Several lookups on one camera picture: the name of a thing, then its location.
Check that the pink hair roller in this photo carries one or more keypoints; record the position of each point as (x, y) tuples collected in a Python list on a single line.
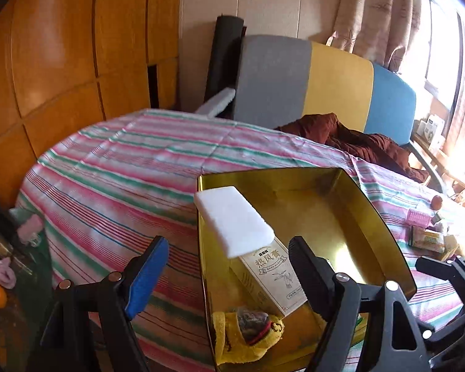
[(418, 219)]

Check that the wooden side table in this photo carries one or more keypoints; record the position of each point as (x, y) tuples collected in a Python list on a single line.
[(449, 179)]

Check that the orange wooden wardrobe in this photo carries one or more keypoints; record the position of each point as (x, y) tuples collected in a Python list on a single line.
[(66, 64)]

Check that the white boxes on side table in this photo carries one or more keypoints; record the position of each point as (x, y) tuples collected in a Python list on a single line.
[(430, 129)]

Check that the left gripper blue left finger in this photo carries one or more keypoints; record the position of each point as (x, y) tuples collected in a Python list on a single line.
[(121, 296)]

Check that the gold metal tray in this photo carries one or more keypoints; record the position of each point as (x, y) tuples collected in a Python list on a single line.
[(339, 223)]

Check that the white foam block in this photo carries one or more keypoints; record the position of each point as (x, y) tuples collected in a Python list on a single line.
[(236, 224)]

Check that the yellow cloth pouch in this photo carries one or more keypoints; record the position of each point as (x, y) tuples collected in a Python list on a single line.
[(244, 336)]

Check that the dark red blanket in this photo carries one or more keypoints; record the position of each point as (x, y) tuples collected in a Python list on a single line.
[(374, 148)]

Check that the pink cloth on shelf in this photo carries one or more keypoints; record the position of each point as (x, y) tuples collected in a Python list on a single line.
[(28, 233)]

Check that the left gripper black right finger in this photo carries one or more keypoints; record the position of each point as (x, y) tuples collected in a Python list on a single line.
[(393, 341)]

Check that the striped pink green tablecloth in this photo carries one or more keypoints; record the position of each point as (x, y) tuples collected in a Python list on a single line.
[(107, 190)]

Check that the grey yellow blue chair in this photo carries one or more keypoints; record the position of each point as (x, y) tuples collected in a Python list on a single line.
[(281, 79)]

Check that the black rolled mat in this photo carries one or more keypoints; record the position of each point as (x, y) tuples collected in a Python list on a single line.
[(225, 53)]

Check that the beige patterned curtain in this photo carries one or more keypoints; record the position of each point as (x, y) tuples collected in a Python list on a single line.
[(381, 31)]

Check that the green yellow snack packet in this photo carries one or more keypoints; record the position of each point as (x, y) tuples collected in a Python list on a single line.
[(425, 239)]

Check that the white printed carton box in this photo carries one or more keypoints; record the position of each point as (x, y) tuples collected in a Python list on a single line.
[(270, 279)]

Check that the orange tangerine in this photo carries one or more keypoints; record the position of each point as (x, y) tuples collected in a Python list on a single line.
[(436, 203)]

